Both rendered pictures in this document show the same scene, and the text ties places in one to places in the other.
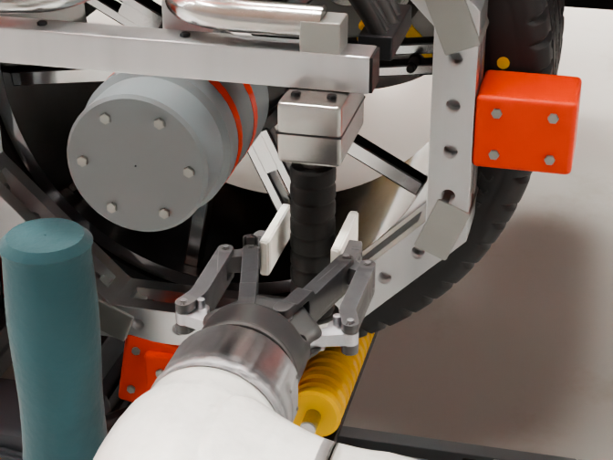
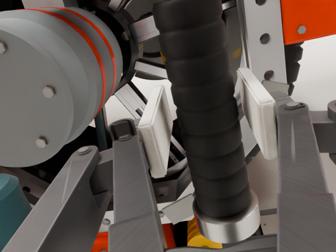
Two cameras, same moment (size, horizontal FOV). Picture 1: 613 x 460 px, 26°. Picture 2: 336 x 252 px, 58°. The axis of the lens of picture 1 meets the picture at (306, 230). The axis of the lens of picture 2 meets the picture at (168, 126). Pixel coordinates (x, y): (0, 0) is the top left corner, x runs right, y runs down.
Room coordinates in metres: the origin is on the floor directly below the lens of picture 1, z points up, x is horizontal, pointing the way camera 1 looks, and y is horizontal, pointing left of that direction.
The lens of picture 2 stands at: (0.77, 0.03, 0.89)
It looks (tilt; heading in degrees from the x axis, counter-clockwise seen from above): 22 degrees down; 356
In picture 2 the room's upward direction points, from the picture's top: 14 degrees counter-clockwise
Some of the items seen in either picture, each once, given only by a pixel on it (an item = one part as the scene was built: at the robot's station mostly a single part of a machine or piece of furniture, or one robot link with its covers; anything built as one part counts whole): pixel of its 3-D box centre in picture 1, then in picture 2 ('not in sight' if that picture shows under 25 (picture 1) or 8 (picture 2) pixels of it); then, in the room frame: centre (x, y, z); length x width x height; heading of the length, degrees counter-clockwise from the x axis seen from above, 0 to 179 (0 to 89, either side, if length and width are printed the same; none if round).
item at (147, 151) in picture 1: (174, 121); (49, 73); (1.14, 0.12, 0.85); 0.21 x 0.14 x 0.14; 166
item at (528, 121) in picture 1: (526, 121); (311, 5); (1.14, -0.20, 0.85); 0.09 x 0.08 x 0.07; 76
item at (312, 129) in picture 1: (322, 112); not in sight; (0.97, -0.01, 0.93); 0.09 x 0.05 x 0.05; 166
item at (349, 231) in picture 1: (344, 246); (255, 106); (0.93, -0.03, 0.83); 0.07 x 0.01 x 0.03; 166
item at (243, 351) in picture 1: (226, 400); not in sight; (0.71, 0.05, 0.83); 0.09 x 0.06 x 0.09; 76
